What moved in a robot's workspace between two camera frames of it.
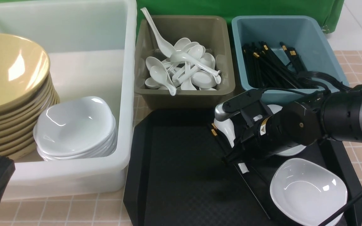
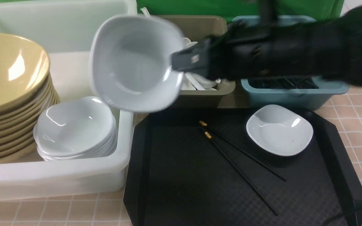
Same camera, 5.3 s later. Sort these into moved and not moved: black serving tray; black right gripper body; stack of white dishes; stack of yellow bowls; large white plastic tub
Moved: black right gripper body
Not moved: large white plastic tub; stack of yellow bowls; stack of white dishes; black serving tray
